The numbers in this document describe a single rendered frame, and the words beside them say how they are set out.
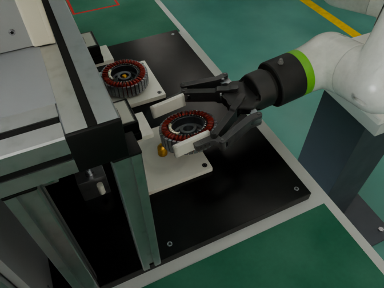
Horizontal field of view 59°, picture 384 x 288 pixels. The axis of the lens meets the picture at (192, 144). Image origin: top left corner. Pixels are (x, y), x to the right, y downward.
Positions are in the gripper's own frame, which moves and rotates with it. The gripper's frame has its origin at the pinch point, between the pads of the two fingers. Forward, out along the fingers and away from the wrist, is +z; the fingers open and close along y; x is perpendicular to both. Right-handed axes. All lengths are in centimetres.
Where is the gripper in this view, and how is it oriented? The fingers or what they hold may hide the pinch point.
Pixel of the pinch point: (172, 127)
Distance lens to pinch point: 62.0
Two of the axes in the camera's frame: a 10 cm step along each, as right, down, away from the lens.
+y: -4.3, -6.8, 5.9
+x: -1.1, -6.1, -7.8
